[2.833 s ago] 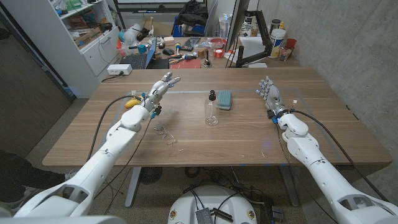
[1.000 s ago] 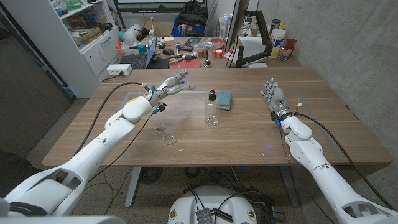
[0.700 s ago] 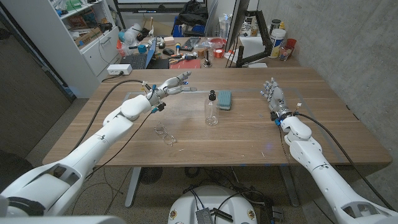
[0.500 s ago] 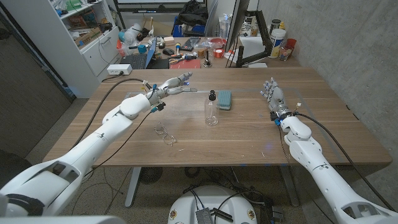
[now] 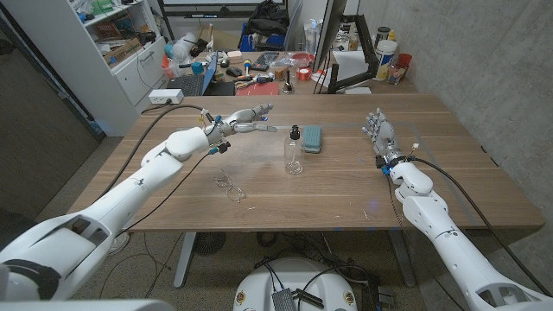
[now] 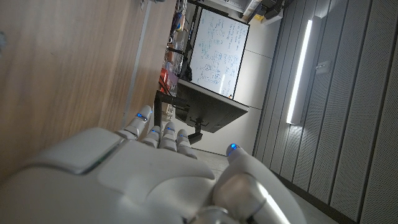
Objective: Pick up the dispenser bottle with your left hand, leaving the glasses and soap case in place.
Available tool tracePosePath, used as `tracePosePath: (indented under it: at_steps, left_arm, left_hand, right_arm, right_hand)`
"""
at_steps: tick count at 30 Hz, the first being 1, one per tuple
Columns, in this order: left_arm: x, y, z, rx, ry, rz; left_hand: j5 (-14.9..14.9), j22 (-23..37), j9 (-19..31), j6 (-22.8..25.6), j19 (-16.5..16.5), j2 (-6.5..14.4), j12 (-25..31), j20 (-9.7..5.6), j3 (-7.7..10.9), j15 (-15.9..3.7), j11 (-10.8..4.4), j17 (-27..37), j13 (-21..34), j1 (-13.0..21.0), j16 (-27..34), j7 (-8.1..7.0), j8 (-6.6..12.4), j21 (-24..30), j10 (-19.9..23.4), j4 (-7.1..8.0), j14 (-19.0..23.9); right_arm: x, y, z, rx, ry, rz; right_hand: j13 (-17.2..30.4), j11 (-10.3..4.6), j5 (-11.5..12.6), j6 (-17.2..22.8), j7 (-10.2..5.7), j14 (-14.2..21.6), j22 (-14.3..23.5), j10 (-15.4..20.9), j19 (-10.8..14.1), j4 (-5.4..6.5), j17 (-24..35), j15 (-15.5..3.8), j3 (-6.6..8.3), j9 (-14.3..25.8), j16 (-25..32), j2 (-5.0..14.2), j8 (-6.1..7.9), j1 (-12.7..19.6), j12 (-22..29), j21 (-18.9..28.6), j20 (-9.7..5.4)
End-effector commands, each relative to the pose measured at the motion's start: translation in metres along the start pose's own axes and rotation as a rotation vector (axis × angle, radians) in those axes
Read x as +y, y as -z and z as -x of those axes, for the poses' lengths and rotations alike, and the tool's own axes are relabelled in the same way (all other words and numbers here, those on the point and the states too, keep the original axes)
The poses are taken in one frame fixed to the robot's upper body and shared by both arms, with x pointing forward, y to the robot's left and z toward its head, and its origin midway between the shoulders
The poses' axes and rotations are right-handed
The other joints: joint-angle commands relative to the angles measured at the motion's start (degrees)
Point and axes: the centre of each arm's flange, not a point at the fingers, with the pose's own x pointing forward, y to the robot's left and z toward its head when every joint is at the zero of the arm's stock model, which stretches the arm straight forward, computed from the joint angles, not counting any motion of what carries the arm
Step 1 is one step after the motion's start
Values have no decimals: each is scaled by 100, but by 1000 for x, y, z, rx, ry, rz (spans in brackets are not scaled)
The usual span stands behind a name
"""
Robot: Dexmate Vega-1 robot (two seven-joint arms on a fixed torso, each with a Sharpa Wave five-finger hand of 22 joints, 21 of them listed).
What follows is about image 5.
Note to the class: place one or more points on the round black floor fan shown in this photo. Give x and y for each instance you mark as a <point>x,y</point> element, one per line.
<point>209,243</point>

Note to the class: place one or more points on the clear glasses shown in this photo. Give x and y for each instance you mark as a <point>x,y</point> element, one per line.
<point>233,193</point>

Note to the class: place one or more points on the red bowl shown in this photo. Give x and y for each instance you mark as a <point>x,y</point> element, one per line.
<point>303,58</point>

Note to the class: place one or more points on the open laptop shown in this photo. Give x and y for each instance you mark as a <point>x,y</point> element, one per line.
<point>190,84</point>

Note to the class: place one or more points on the red cup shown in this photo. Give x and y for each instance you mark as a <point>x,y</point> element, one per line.
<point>405,60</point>

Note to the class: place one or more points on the grey metal table leg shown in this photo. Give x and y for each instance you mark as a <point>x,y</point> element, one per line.
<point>185,259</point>
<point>402,259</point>

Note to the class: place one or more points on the grey perforated box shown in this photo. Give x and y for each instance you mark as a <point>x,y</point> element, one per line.
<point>284,300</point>

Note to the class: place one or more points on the black jacket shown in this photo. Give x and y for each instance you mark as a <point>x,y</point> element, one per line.
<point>265,19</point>

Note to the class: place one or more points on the white canister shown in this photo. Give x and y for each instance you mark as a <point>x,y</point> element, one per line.
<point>384,58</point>

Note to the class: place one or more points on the black computer mouse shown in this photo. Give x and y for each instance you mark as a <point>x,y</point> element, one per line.
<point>233,71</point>

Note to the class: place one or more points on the clear drinking glass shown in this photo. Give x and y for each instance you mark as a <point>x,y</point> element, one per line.
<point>395,74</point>

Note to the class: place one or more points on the white power strip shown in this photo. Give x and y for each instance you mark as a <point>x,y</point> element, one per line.
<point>166,96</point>

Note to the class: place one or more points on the black computer monitor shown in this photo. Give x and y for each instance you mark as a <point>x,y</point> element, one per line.
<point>330,30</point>

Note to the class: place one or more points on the clear dispenser bottle black cap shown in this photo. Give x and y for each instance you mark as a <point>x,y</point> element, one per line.
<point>294,157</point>

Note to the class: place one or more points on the red mat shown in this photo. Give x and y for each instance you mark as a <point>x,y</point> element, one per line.
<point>259,89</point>

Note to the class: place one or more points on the blue bin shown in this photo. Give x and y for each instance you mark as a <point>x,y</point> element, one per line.
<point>248,43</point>

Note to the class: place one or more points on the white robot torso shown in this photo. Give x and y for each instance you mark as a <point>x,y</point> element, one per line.
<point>294,276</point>

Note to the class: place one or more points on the black calculator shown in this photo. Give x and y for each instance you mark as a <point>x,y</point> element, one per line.
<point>264,61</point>

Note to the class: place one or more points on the dark lidded jar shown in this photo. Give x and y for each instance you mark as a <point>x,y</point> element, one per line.
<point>382,34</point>

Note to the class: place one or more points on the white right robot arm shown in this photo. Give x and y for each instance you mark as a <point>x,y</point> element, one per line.
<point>453,246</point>

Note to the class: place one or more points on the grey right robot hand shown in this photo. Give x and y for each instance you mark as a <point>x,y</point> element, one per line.
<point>384,138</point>

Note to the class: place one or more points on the white shelf cabinet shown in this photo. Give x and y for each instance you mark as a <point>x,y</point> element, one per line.
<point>86,65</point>

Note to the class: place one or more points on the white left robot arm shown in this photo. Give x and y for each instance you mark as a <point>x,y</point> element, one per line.
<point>129,194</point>

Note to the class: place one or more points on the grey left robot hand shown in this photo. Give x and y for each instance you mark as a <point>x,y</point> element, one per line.
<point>244,116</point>

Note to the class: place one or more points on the clear plastic bag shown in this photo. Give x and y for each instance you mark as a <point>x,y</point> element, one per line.
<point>181,49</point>

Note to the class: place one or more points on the red tape roll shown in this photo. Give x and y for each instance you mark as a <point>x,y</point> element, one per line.
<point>303,74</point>

